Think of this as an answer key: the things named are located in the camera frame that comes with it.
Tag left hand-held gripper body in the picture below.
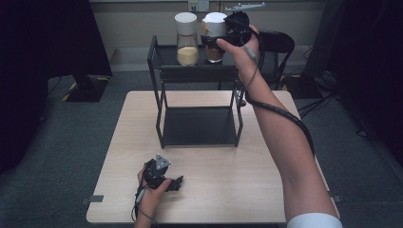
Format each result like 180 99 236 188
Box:
142 153 172 191

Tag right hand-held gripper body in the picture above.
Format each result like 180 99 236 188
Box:
222 2 267 48

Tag glass jar with brown powder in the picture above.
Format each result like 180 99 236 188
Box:
201 11 229 64

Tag glass jar with pale powder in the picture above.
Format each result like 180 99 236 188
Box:
174 11 201 67

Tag black two-tier metal rack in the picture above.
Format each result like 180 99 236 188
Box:
146 34 248 150

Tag person's left hand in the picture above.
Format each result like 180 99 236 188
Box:
136 168 173 213

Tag person's right hand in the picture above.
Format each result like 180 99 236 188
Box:
216 24 264 86

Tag black folding chair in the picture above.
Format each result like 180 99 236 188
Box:
218 29 296 91

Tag dark grey upright panel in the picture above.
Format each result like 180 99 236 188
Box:
303 0 347 79

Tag black stand base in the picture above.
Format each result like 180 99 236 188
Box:
61 74 110 104
280 74 325 100

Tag dark curtain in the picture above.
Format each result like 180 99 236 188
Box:
326 0 403 167
0 0 114 175

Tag left hand-held gripper cable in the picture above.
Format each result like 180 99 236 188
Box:
130 177 160 226

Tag hand-held gripper cable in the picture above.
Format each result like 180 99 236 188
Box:
241 27 317 158
130 177 160 226

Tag white wall outlet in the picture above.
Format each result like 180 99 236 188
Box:
187 0 210 13

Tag right hand-held gripper cable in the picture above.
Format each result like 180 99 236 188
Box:
241 27 317 158

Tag black floor cables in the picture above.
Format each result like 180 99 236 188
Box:
296 90 337 121

